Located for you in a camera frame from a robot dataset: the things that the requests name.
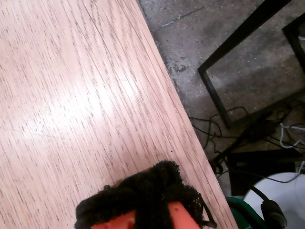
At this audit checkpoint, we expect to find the thin black floor cable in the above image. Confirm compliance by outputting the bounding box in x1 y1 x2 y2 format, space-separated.
188 106 251 176

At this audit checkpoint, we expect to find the large black metal table frame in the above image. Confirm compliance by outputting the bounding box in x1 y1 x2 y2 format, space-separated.
197 0 305 129

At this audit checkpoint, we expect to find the small black metal table frame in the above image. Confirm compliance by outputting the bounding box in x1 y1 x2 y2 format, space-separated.
282 13 305 60

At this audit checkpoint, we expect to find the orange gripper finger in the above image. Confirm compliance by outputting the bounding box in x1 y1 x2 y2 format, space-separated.
142 161 204 229
74 175 155 229

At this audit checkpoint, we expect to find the white round plastic object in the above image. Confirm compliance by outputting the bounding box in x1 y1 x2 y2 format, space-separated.
243 172 305 229

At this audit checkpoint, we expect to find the black elastic tie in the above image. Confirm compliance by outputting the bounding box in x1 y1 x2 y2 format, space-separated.
200 194 218 229

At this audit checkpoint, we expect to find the thin white cable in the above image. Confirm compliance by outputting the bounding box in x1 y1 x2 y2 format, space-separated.
278 123 305 150

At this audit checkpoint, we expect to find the black power adapter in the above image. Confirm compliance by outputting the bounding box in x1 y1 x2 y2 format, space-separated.
247 112 278 144

